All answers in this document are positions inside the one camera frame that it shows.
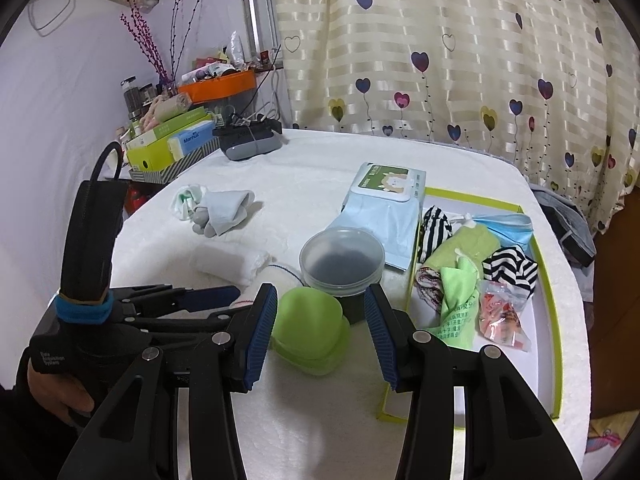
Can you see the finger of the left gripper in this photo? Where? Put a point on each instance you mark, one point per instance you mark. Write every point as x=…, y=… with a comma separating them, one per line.
x=167, y=298
x=174, y=330

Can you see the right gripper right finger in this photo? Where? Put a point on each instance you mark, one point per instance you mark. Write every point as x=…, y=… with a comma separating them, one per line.
x=508, y=434

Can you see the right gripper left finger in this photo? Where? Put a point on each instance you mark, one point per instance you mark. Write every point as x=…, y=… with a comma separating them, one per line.
x=133, y=434

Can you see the white towel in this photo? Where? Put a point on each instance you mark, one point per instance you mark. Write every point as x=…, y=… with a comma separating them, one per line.
x=231, y=262

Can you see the white green sock pair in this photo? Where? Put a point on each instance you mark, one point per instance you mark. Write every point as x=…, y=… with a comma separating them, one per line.
x=187, y=200

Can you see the green microfiber cloth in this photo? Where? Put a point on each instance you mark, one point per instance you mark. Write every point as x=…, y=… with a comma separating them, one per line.
x=459, y=309

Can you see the grey sock pair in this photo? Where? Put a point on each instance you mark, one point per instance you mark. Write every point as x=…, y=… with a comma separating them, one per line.
x=220, y=212

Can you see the red snack plastic packet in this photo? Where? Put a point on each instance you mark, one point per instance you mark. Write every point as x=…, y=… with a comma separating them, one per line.
x=499, y=315

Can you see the black white striped sock ball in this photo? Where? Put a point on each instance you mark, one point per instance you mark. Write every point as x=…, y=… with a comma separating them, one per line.
x=511, y=266

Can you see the green rabbit towel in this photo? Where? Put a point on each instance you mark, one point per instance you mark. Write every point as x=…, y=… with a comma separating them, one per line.
x=472, y=244

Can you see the blue face masks bundle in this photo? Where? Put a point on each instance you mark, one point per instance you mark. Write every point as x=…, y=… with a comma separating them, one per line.
x=510, y=229

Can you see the small striped sock roll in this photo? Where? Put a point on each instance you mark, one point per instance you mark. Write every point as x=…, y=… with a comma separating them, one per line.
x=435, y=230

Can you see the cream red-striped towel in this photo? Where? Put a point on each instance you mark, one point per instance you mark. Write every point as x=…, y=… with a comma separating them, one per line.
x=281, y=277

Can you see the person's left hand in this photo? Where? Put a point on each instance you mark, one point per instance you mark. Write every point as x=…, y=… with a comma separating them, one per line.
x=59, y=395

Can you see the stack of green boxes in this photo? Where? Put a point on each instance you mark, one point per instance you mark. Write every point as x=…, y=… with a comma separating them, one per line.
x=160, y=155

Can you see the green lidded jar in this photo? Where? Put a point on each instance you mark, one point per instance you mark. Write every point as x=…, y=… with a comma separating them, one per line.
x=311, y=331

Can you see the green shallow cardboard box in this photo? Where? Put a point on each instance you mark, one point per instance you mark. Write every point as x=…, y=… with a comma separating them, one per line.
x=541, y=367

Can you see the grey lidded plastic container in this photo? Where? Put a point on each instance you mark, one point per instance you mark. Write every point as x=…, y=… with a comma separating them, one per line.
x=343, y=263

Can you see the pile of clothes on chair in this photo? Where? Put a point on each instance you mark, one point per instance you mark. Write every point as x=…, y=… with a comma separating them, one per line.
x=568, y=224

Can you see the purple dried flower branches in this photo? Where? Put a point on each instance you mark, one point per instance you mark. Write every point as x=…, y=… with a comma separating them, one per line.
x=161, y=31

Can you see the orange tray with clutter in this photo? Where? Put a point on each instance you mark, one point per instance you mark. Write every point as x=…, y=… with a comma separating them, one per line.
x=216, y=81

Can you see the wet wipes pack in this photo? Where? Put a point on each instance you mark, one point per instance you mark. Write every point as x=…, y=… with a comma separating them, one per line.
x=386, y=201

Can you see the heart pattern curtain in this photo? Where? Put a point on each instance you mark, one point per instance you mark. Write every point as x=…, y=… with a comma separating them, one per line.
x=549, y=85

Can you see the grey black device with cables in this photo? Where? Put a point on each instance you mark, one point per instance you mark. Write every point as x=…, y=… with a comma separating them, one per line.
x=247, y=141

